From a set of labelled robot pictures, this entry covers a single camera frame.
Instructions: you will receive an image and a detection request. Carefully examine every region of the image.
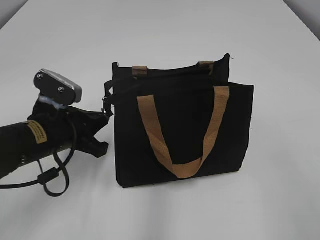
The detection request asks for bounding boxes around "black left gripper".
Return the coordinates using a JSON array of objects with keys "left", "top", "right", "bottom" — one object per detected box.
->
[{"left": 27, "top": 97, "right": 110, "bottom": 158}]

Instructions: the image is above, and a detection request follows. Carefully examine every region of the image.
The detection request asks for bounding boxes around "silver zipper pull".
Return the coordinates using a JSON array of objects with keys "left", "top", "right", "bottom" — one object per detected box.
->
[{"left": 101, "top": 97, "right": 110, "bottom": 119}]

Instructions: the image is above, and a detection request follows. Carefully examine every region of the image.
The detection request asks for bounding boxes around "black canvas tote bag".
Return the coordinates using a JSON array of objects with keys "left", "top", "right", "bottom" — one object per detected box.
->
[{"left": 111, "top": 54, "right": 254, "bottom": 188}]

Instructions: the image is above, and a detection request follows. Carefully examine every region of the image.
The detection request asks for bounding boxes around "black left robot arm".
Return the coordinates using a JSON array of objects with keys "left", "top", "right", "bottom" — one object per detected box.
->
[{"left": 0, "top": 101, "right": 112, "bottom": 178}]

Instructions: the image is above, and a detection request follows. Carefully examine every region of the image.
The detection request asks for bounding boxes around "black left camera cable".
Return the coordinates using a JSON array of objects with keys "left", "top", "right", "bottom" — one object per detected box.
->
[{"left": 0, "top": 117, "right": 77, "bottom": 198}]

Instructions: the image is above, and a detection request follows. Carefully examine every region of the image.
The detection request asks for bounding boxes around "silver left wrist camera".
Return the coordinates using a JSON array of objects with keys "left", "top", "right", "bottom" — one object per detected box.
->
[{"left": 33, "top": 68, "right": 83, "bottom": 106}]

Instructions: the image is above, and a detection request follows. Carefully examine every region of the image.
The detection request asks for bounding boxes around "tan rear bag handle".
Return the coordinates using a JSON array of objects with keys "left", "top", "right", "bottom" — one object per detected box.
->
[{"left": 131, "top": 61, "right": 214, "bottom": 78}]

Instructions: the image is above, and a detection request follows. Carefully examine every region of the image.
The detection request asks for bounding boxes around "tan bag handle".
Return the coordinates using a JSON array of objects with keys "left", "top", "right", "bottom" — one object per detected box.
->
[
  {"left": 131, "top": 61, "right": 214, "bottom": 78},
  {"left": 136, "top": 85, "right": 230, "bottom": 180}
]

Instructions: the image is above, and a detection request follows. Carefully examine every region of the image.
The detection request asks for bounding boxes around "tan front bag handle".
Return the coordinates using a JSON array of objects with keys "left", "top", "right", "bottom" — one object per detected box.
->
[{"left": 136, "top": 85, "right": 230, "bottom": 180}]

